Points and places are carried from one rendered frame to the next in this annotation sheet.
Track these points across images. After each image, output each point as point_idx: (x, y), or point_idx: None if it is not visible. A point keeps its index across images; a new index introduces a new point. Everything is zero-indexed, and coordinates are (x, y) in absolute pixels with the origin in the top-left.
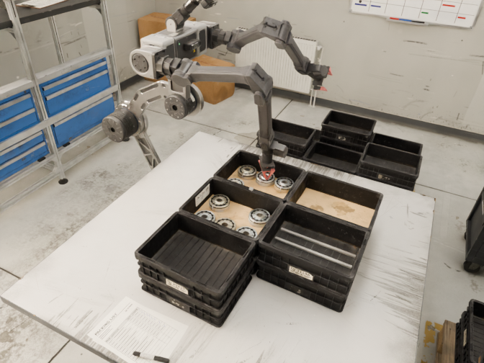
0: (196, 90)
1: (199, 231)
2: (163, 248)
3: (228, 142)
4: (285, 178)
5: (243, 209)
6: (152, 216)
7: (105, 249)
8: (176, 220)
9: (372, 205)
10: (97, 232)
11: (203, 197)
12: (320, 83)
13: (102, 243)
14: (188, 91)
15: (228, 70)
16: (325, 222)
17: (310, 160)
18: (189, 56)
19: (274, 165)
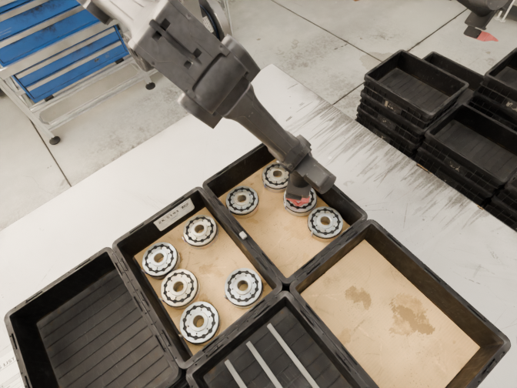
0: (216, 11)
1: None
2: (83, 294)
3: (302, 93)
4: (332, 211)
5: (232, 254)
6: (136, 204)
7: (58, 242)
8: (109, 258)
9: (478, 339)
10: (65, 212)
11: (178, 217)
12: (482, 23)
13: (61, 232)
14: (195, 14)
15: (124, 7)
16: (341, 367)
17: (433, 138)
18: None
19: (308, 194)
